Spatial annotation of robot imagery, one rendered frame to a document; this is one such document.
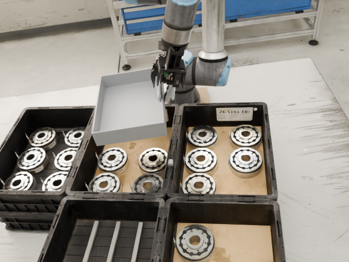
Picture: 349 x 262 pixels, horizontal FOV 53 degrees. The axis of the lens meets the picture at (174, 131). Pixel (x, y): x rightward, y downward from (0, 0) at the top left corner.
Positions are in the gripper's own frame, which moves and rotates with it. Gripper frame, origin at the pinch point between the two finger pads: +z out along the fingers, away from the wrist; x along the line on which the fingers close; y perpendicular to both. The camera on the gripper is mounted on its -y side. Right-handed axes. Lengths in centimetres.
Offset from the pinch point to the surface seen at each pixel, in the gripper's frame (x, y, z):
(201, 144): 15.9, 1.7, 17.6
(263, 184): 31.8, 19.9, 16.0
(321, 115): 71, -18, 18
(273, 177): 29.6, 25.2, 6.3
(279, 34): 127, -178, 60
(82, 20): -42, -277, 115
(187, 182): 9.2, 16.4, 19.9
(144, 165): -3.0, 6.6, 23.7
